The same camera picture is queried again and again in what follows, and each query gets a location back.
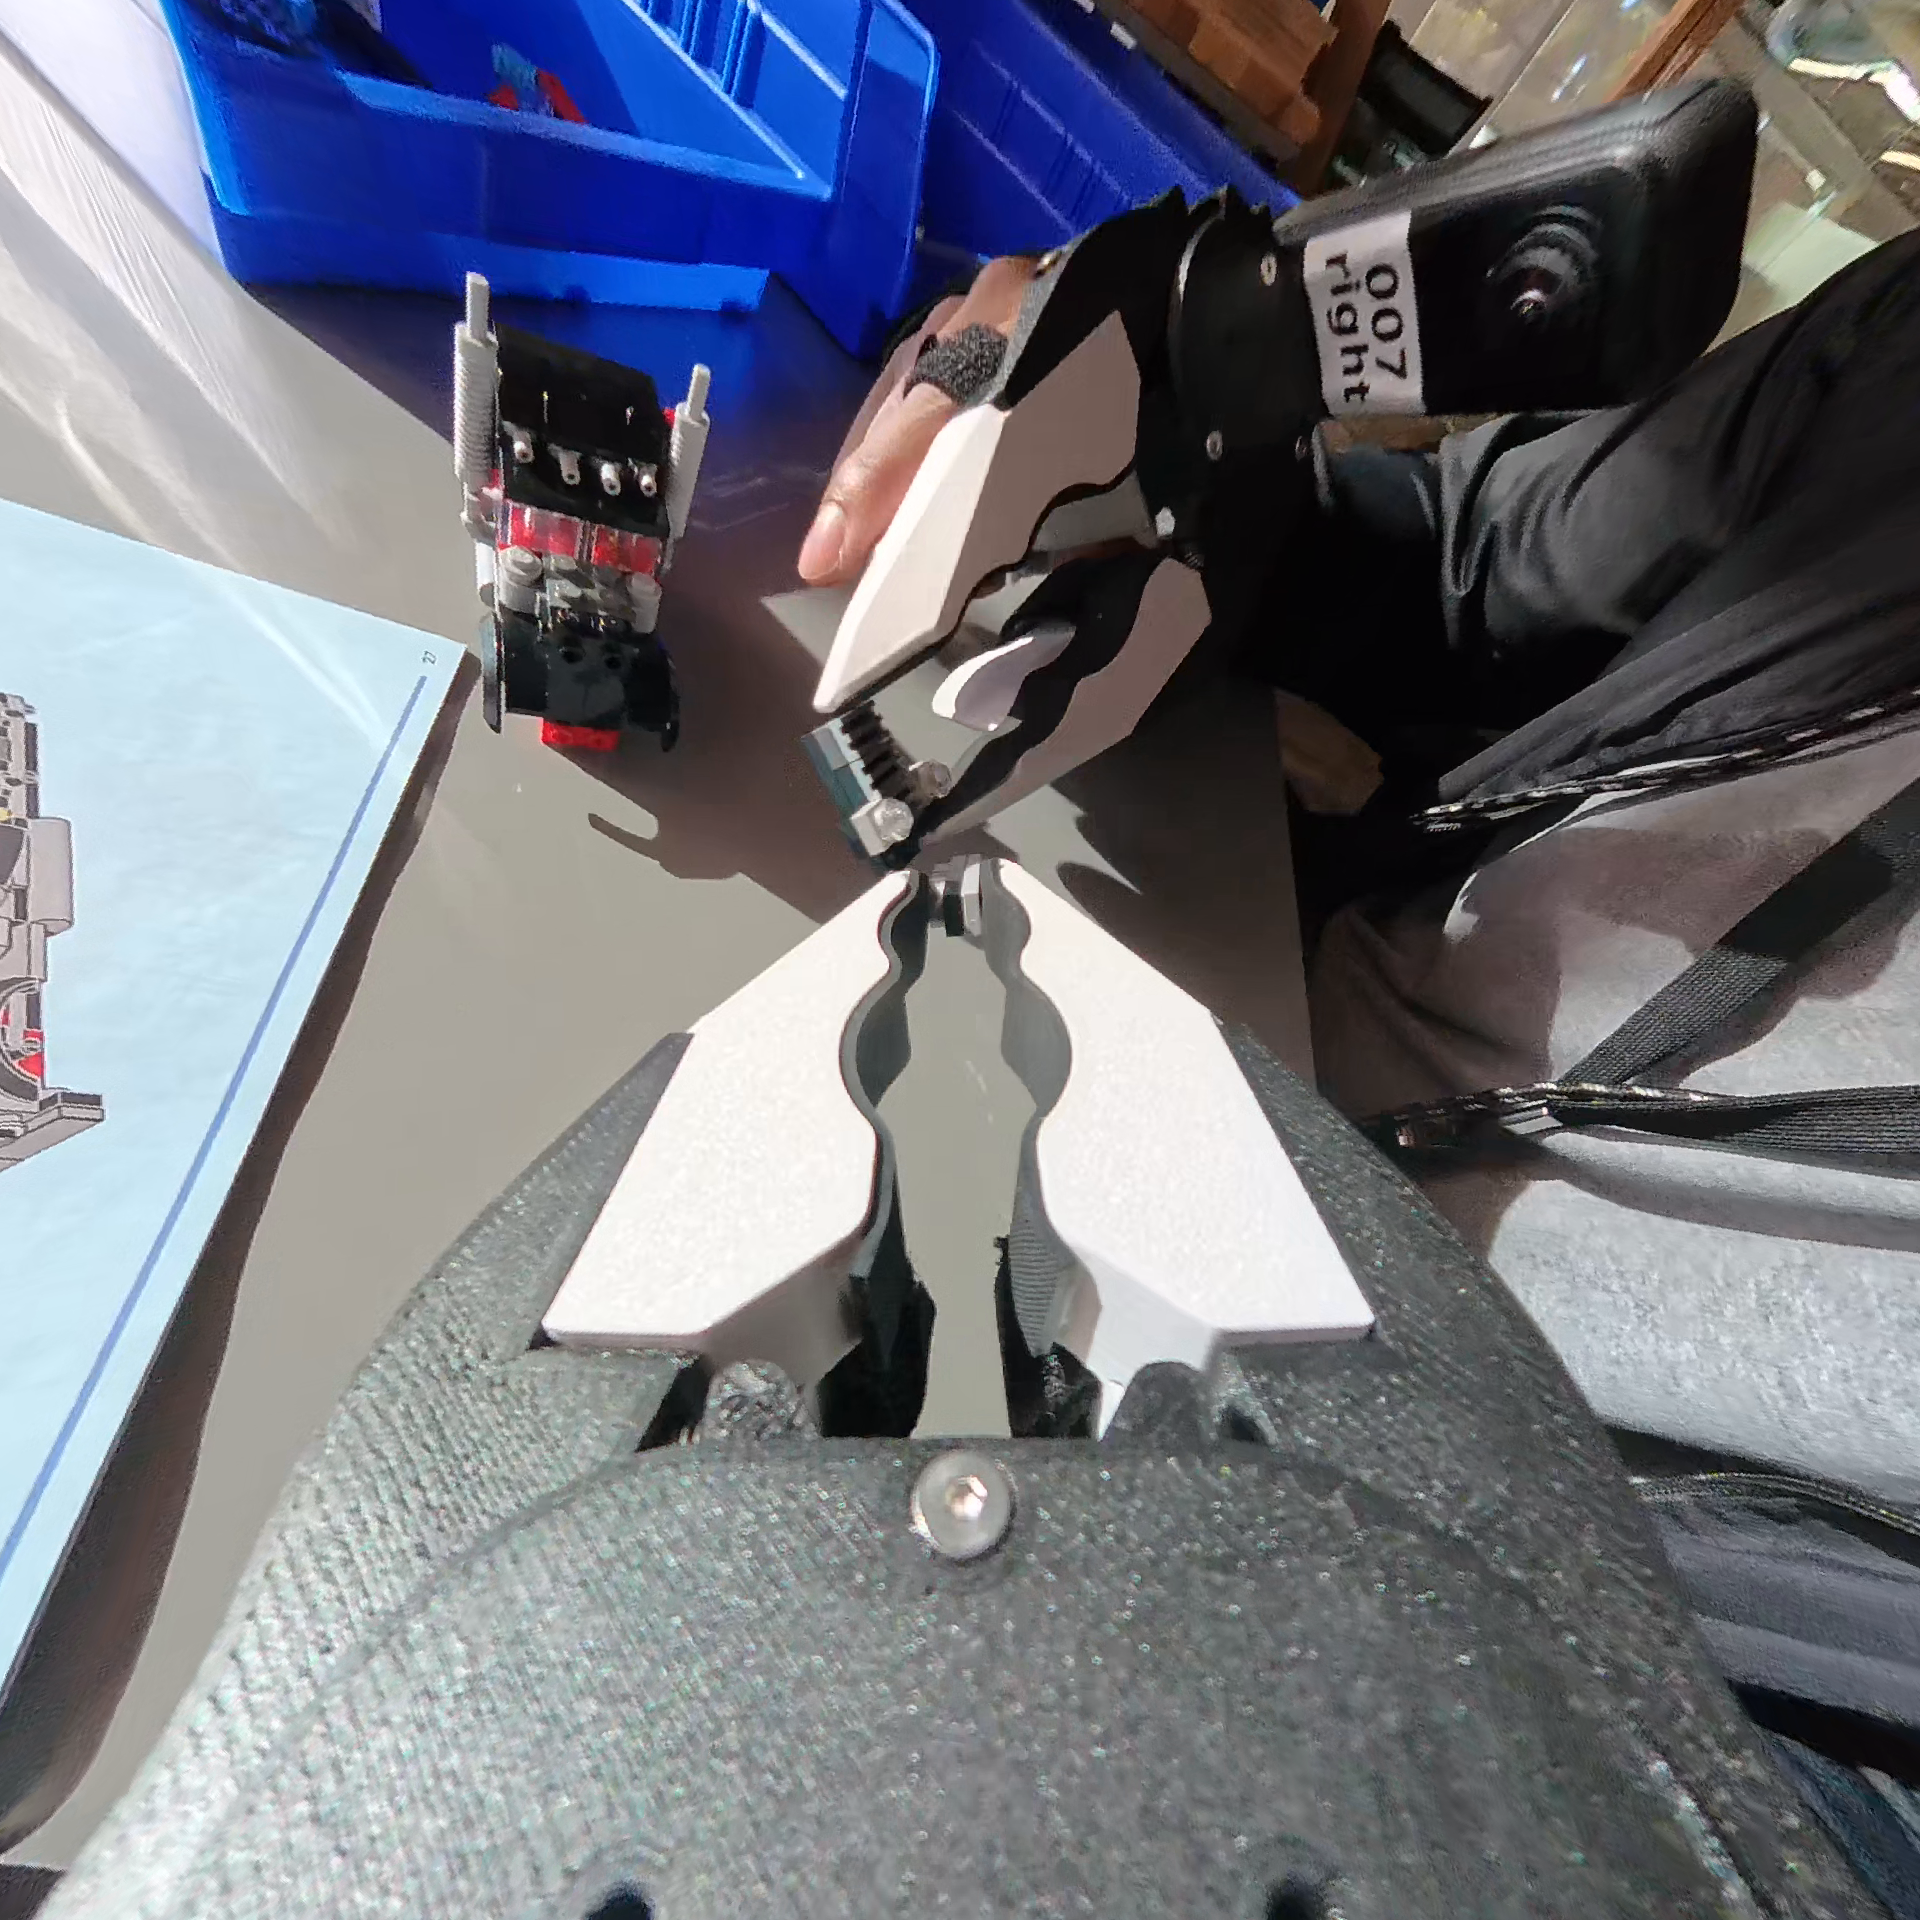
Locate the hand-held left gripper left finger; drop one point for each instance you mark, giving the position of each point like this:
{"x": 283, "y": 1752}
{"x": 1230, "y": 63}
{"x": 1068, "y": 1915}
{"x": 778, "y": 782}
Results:
{"x": 722, "y": 1186}

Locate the loose toy bricks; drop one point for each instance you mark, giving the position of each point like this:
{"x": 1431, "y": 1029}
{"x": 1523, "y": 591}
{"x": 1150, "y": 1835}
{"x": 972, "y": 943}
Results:
{"x": 525, "y": 83}

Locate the grey desk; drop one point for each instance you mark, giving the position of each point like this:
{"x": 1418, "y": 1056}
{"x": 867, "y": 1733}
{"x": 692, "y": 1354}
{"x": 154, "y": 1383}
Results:
{"x": 525, "y": 932}

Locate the blue plastic bin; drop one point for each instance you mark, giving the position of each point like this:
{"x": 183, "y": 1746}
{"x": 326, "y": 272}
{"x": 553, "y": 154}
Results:
{"x": 1050, "y": 119}
{"x": 494, "y": 212}

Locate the black toy brick plate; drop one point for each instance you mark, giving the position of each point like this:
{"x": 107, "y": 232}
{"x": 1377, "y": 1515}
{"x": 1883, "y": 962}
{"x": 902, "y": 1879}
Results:
{"x": 954, "y": 901}

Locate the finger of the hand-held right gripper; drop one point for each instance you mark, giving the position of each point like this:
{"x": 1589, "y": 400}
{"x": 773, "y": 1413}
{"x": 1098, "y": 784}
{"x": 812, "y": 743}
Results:
{"x": 1125, "y": 662}
{"x": 962, "y": 525}

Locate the person's grey hoodie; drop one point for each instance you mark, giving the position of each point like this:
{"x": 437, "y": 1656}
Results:
{"x": 1652, "y": 1320}

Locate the blue instruction booklet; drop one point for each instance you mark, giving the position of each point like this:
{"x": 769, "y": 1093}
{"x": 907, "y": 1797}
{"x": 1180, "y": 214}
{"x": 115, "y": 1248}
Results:
{"x": 195, "y": 840}

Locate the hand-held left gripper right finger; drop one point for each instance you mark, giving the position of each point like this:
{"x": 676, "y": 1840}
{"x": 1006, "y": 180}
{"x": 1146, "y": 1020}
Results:
{"x": 1202, "y": 1186}

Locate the small grey grille brick assembly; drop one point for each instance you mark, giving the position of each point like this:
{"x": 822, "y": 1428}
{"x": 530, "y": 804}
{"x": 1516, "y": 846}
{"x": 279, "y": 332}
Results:
{"x": 870, "y": 796}

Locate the person's right hand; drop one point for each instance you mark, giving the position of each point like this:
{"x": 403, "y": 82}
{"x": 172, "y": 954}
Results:
{"x": 870, "y": 466}

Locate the black red toy truck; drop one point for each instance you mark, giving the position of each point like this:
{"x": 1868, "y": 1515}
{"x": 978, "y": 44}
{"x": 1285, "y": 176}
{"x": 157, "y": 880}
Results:
{"x": 586, "y": 525}

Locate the person's right forearm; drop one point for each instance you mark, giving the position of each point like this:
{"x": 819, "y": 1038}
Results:
{"x": 1577, "y": 570}

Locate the person's black jacket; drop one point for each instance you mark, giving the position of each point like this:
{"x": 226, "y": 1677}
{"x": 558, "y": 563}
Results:
{"x": 1725, "y": 706}

